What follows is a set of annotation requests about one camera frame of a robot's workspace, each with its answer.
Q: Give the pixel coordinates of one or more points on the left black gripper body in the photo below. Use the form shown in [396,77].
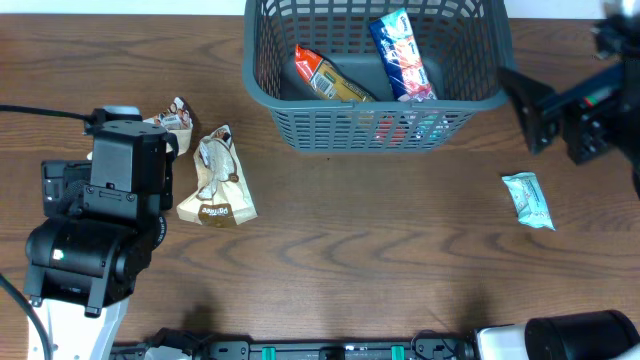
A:
[66,176]

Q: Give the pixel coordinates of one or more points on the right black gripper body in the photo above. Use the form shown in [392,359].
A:
[542,128]

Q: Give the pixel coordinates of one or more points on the teal snack bar wrapper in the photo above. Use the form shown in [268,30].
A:
[529,201]

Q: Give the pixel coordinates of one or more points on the multicolour tissue pack strip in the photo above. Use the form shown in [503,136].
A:
[409,81]

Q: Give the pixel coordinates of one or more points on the long beige snack bag strip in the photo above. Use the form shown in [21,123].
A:
[178,119]

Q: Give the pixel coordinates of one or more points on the beige brown snack bag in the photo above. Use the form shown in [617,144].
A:
[222,198]

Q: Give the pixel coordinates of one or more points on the grey plastic basket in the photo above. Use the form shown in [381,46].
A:
[462,43]

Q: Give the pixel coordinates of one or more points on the orange cracker sleeve package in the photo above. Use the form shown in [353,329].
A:
[328,83]

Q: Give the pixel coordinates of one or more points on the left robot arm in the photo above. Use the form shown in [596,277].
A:
[104,218]

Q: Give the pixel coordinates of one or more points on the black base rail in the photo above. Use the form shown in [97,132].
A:
[179,344]

